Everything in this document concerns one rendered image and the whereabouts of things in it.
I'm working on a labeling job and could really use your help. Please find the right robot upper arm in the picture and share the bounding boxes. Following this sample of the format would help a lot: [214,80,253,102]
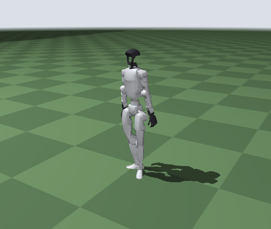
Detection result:
[120,69,126,93]

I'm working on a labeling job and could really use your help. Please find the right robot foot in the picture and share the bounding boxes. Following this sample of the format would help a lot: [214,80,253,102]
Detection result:
[126,163,144,169]

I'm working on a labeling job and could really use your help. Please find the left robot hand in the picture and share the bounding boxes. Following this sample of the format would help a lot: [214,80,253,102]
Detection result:
[147,110,157,127]

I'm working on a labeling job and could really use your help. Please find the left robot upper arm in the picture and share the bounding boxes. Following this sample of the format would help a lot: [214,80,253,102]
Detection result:
[137,70,149,97]

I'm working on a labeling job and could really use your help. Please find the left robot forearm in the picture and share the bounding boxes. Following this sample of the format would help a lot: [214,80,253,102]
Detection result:
[144,91,154,114]

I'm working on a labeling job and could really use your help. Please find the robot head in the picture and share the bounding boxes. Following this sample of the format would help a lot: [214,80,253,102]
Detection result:
[125,49,140,69]

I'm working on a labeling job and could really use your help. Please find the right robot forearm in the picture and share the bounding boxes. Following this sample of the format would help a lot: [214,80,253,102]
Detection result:
[121,92,128,107]

